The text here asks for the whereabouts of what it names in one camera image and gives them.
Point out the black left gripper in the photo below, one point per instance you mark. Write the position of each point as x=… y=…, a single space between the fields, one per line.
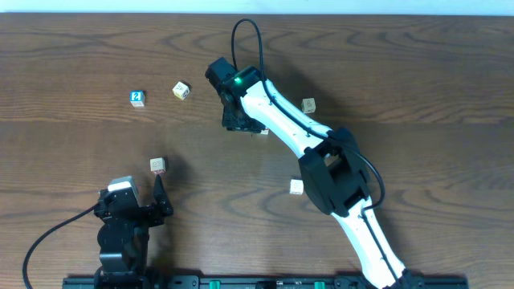
x=141 y=213

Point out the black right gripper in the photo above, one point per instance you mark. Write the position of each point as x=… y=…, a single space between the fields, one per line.
x=242 y=125

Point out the red letter I block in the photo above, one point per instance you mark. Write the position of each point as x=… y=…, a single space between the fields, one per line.
x=265 y=131

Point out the blue number 2 block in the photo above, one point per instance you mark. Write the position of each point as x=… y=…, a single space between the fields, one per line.
x=137 y=99

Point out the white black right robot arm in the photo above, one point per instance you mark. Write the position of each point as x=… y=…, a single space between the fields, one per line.
x=334 y=173

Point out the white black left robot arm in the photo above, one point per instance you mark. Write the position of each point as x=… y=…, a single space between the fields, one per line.
x=124 y=236

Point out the red letter E block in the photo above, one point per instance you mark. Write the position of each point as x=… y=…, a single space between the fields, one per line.
x=157 y=165

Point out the yellow edged wooden block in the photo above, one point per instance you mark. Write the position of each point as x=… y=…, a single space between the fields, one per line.
x=181 y=90

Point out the plain wooden picture block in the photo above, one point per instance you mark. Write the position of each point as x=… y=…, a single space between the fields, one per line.
x=308 y=105

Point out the plain white wooden block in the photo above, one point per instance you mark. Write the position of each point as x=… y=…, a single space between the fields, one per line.
x=296 y=187

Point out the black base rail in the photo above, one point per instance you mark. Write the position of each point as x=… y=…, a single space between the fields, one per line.
x=194 y=282

